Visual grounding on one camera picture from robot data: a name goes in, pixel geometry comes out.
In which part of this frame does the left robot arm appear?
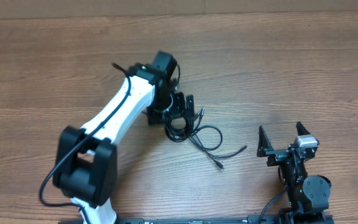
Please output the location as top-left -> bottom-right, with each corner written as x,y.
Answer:
52,51 -> 186,223

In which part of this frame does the black usb cable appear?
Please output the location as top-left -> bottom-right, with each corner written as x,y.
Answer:
164,107 -> 225,170

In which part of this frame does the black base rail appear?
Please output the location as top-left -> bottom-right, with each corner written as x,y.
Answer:
58,215 -> 334,224

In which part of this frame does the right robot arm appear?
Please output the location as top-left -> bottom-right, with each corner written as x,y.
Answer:
257,122 -> 334,223

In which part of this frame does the cardboard backdrop panel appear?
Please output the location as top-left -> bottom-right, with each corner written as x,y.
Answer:
0,0 -> 358,19

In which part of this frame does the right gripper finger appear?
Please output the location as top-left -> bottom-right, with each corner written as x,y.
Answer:
257,125 -> 273,157
296,121 -> 310,136

